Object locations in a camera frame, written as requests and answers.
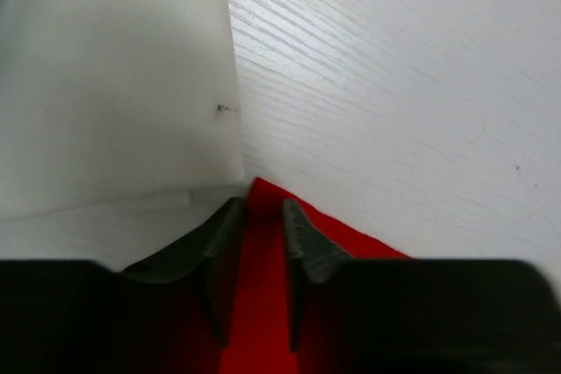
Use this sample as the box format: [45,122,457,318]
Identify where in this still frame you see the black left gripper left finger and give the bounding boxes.
[1,197,245,373]

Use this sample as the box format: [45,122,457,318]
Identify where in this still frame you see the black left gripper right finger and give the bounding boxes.
[282,199,560,373]

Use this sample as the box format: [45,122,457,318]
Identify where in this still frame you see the red t shirt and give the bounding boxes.
[217,176,413,374]

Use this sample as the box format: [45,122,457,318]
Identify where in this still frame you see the white t shirt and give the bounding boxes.
[0,0,245,222]

